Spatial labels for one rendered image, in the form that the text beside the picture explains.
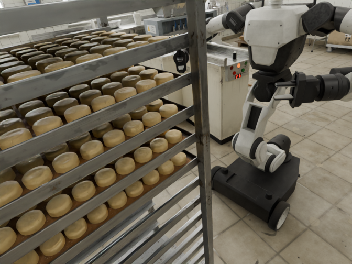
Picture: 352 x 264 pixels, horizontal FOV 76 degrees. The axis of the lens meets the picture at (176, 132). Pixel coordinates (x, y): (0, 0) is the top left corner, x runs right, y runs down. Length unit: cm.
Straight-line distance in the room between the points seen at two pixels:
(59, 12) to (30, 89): 12
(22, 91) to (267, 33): 109
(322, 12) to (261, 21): 25
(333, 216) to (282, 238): 42
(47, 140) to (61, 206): 18
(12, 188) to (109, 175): 19
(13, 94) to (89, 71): 12
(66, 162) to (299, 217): 163
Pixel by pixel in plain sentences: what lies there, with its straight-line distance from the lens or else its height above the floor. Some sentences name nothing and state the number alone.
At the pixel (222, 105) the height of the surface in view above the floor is 47.
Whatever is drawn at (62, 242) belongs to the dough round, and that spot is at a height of 97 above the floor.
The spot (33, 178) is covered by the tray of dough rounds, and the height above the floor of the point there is 115.
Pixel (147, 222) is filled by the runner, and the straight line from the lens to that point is 69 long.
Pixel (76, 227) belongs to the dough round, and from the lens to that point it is 63.
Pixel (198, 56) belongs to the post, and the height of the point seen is 129.
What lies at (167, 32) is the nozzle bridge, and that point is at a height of 105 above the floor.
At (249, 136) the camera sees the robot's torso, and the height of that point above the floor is 64.
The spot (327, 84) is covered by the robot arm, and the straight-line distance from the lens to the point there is 88.
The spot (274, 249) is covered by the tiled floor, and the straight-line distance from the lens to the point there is 169.
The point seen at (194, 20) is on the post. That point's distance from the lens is 53.
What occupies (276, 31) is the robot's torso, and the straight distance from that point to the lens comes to 124.
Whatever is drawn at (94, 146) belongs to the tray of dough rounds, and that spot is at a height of 115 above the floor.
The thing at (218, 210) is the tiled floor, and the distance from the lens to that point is 180.
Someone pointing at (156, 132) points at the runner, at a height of 114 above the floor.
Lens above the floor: 142
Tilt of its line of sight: 32 degrees down
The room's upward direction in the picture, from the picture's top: 7 degrees counter-clockwise
